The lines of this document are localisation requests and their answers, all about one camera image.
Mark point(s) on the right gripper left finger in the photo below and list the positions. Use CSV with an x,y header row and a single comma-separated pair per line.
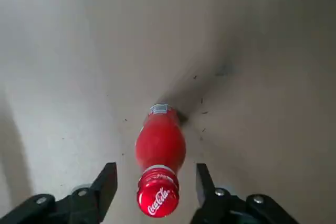
x,y
86,200

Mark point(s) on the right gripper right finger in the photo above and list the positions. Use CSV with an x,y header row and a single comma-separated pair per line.
x,y
223,197

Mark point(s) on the red cola bottle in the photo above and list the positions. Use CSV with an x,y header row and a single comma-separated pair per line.
x,y
160,161

